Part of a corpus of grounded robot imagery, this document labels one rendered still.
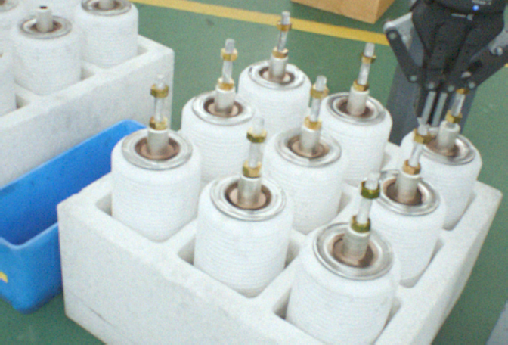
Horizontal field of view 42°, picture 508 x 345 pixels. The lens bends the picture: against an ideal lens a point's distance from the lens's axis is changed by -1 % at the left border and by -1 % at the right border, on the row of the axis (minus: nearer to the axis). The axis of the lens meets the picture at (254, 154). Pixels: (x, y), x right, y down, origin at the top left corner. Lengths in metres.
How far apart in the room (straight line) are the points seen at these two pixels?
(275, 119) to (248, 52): 0.67
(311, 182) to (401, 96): 0.44
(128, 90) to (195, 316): 0.45
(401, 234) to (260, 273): 0.15
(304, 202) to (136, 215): 0.18
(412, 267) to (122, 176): 0.32
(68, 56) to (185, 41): 0.62
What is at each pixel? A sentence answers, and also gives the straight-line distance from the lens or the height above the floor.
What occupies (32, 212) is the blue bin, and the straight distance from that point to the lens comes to 0.94.
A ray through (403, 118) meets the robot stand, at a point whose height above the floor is 0.11.
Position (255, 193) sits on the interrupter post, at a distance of 0.64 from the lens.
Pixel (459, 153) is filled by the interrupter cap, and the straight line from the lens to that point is 0.80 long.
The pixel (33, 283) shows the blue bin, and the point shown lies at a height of 0.05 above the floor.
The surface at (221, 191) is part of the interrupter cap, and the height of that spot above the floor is 0.25.
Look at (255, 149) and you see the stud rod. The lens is 0.62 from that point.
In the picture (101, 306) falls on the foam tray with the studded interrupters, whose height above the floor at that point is 0.06.
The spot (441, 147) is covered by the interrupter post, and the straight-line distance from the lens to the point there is 0.79.
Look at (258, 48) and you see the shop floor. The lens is 1.54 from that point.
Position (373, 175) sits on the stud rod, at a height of 0.34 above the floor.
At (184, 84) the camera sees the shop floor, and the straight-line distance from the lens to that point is 1.35.
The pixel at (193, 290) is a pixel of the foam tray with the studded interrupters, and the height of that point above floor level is 0.18.
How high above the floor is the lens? 0.65
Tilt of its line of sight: 34 degrees down
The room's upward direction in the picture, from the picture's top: 8 degrees clockwise
